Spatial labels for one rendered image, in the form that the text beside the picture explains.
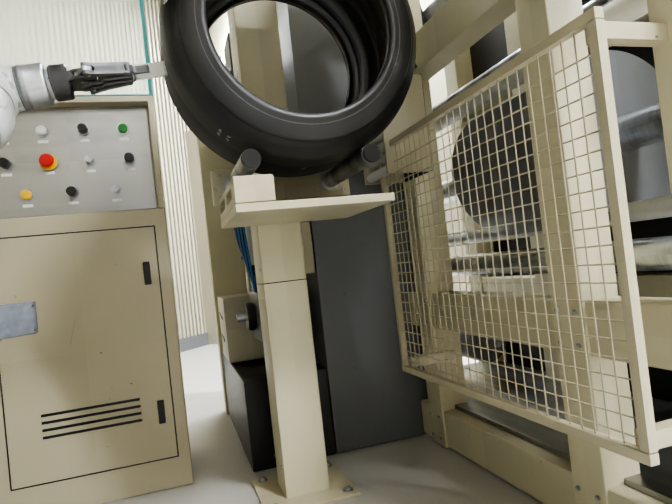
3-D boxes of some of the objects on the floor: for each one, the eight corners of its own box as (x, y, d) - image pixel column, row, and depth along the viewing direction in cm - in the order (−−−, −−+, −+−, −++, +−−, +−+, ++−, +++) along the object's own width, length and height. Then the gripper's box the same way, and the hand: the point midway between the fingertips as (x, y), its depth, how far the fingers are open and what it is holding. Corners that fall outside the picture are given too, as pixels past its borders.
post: (277, 486, 161) (190, -310, 167) (319, 476, 165) (233, -301, 171) (285, 503, 149) (191, -358, 154) (331, 492, 153) (238, -347, 158)
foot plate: (252, 483, 166) (251, 475, 166) (333, 464, 174) (333, 457, 174) (266, 519, 140) (265, 511, 140) (361, 495, 148) (360, 487, 148)
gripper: (38, 54, 105) (161, 39, 113) (52, 78, 118) (162, 63, 125) (48, 90, 106) (170, 74, 113) (61, 111, 118) (170, 94, 125)
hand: (149, 70), depth 118 cm, fingers closed
